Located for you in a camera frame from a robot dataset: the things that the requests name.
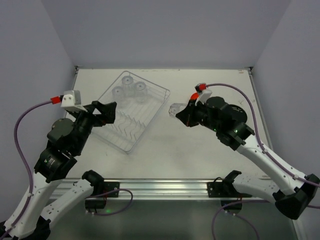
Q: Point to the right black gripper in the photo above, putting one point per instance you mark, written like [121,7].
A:
[194,115]

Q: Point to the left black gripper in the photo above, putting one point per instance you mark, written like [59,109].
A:
[93,113]

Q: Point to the clear glass cup front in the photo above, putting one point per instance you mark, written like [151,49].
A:
[176,108]

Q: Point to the clear glass cup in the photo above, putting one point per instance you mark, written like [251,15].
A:
[176,108]
[128,85]
[118,94]
[140,89]

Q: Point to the orange plastic bowl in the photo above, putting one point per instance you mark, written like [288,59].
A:
[194,96]

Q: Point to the clear glass cup back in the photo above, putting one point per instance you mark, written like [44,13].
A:
[128,85]

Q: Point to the black plate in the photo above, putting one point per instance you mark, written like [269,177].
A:
[237,113]

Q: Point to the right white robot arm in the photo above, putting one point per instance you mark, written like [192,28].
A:
[290,194]

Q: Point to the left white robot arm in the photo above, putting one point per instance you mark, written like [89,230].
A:
[32,218]

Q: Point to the clear plastic dish rack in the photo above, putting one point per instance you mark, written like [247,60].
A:
[131,117]

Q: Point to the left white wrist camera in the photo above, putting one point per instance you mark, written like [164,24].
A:
[71,101]

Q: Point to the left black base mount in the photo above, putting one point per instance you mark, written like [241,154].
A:
[99,203]

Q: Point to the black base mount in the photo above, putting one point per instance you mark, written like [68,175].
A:
[99,203]
[218,188]

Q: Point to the aluminium mounting rail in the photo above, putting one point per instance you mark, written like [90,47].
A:
[194,189]

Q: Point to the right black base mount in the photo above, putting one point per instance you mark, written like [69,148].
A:
[218,188]

